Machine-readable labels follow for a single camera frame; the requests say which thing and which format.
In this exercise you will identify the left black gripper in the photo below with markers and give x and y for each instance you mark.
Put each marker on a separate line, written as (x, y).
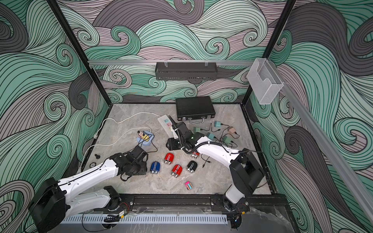
(143, 170)

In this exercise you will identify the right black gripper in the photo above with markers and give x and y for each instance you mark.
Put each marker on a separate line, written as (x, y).
(171, 143)

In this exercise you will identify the green charger adapter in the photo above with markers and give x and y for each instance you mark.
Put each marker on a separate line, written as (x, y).
(227, 140)
(196, 129)

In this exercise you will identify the blue shaver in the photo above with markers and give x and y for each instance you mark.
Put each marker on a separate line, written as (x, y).
(155, 167)

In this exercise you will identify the red shaver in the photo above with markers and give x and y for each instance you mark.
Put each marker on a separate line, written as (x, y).
(176, 171)
(169, 158)
(195, 155)

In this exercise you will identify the teal charger adapter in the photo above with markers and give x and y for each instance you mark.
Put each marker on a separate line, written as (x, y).
(211, 136)
(217, 124)

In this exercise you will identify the black shaver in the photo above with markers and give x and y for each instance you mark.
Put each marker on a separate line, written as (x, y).
(192, 166)

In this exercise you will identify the yellow charger adapter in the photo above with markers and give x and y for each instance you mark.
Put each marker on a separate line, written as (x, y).
(145, 137)

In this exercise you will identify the pink charger adapter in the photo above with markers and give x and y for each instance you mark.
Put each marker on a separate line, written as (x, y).
(232, 130)

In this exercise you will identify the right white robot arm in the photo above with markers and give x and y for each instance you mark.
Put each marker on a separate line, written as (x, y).
(246, 171)

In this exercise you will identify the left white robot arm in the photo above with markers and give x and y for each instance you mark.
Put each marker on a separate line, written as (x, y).
(56, 200)

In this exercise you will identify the light blue socket cube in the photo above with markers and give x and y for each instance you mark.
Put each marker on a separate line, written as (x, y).
(144, 143)

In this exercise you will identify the white power strip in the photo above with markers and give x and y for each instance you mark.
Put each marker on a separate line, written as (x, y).
(166, 122)

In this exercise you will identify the black briefcase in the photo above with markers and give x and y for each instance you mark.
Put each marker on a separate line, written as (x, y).
(194, 108)

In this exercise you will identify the pink striped small box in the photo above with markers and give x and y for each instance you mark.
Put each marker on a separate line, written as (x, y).
(188, 185)

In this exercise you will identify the black wall shelf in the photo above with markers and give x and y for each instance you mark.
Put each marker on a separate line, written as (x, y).
(186, 71)

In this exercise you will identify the aluminium wall rail back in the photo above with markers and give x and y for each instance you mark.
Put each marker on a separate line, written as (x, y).
(134, 62)

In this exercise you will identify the white slotted cable duct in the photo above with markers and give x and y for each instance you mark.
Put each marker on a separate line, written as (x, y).
(151, 219)

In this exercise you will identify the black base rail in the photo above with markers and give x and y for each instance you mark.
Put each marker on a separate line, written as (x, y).
(213, 202)

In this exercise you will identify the clear acrylic wall box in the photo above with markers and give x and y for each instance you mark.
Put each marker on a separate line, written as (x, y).
(264, 78)

